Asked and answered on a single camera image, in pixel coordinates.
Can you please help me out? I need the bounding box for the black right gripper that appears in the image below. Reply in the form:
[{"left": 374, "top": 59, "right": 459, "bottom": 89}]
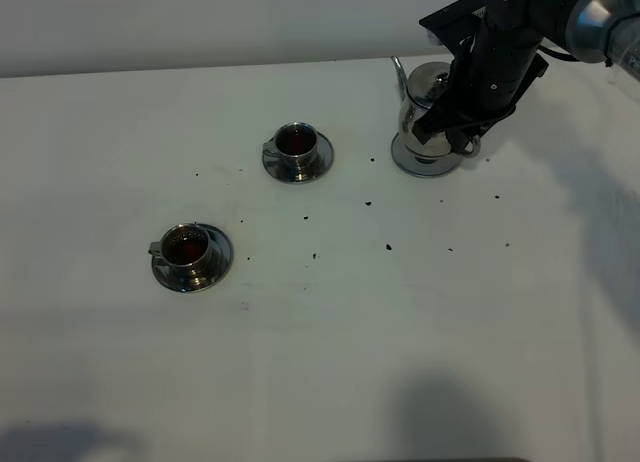
[{"left": 411, "top": 0, "right": 575, "bottom": 155}]

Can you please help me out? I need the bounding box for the stainless steel teapot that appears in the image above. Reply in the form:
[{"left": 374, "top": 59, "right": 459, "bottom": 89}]
[{"left": 390, "top": 55, "right": 482, "bottom": 164}]

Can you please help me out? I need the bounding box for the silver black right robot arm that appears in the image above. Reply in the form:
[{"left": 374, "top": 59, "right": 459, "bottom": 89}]
[{"left": 412, "top": 0, "right": 639, "bottom": 154}]

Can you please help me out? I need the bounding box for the round steel teapot saucer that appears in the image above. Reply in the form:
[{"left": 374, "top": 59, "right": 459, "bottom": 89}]
[{"left": 391, "top": 133, "right": 463, "bottom": 178}]

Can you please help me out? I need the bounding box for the far stainless steel teacup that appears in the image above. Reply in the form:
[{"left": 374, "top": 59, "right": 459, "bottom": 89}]
[{"left": 262, "top": 122, "right": 319, "bottom": 167}]

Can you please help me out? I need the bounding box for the stainless steel teacup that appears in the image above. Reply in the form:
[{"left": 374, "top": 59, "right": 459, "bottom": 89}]
[
  {"left": 262, "top": 122, "right": 319, "bottom": 167},
  {"left": 148, "top": 223, "right": 213, "bottom": 274}
]

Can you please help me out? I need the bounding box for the near stainless steel teacup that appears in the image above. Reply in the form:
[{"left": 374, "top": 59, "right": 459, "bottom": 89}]
[{"left": 148, "top": 223, "right": 213, "bottom": 274}]

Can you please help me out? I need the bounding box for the far steel saucer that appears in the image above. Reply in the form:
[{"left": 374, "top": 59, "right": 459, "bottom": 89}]
[{"left": 262, "top": 133, "right": 335, "bottom": 184}]

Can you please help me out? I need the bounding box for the near steel saucer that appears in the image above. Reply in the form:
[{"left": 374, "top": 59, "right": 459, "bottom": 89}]
[{"left": 149, "top": 223, "right": 234, "bottom": 293}]

